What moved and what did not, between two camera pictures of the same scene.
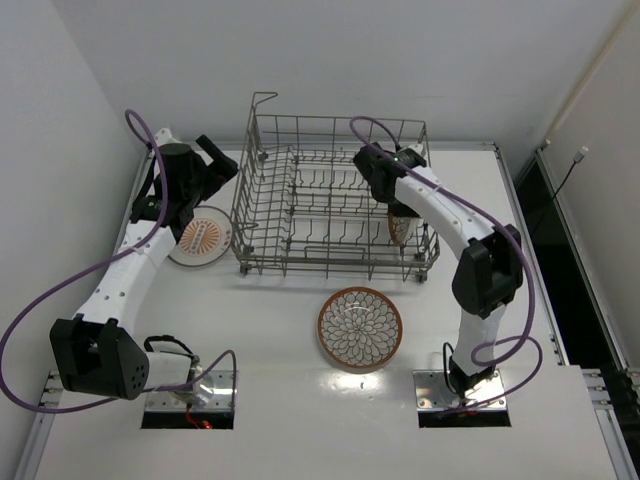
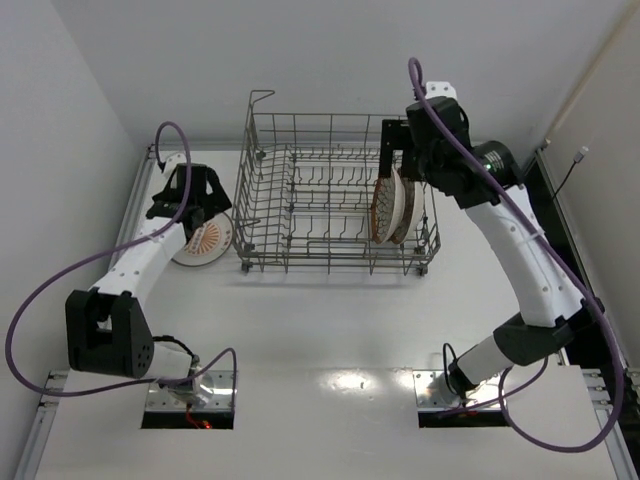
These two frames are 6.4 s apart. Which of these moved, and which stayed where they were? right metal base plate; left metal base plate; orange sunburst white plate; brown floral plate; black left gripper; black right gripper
Moved: brown floral plate; black right gripper; black left gripper
Stayed: left metal base plate; orange sunburst white plate; right metal base plate
